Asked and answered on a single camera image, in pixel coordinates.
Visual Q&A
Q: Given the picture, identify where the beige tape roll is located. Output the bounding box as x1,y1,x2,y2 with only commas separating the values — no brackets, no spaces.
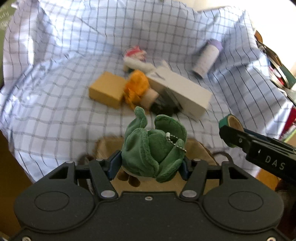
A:
140,88,159,110

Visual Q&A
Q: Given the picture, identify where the pink white plush toy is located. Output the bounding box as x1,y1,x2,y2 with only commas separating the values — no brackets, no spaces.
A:
123,46,156,73

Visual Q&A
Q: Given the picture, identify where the green plush toy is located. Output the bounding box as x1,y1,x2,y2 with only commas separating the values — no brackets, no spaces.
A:
117,106,187,187

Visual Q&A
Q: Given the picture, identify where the green printed cushion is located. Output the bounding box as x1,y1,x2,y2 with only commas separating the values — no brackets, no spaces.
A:
0,0,18,87

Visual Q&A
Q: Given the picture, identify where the dark olive cylinder object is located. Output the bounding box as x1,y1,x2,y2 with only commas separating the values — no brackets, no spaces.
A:
160,89,183,113

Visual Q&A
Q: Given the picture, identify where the black pom-pom ball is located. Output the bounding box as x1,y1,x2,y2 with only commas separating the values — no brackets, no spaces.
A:
149,103,180,116

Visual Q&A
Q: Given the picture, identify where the yellow square box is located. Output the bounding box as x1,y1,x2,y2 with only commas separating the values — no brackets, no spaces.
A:
89,71,127,109

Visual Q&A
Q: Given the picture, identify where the white purple-capped bottle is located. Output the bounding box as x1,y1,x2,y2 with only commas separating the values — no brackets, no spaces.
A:
192,39,223,78

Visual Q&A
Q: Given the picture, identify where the green washi tape roll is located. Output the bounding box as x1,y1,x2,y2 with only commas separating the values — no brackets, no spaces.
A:
219,114,244,148

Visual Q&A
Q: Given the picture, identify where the orange embroidered pouch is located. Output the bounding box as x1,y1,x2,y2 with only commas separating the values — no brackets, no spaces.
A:
123,70,149,109

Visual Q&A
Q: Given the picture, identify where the woven basket with lining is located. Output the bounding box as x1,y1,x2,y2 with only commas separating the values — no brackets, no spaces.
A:
77,136,234,195

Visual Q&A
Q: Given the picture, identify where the white rectangular phone box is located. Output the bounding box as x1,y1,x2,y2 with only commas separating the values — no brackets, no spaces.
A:
146,67,212,121

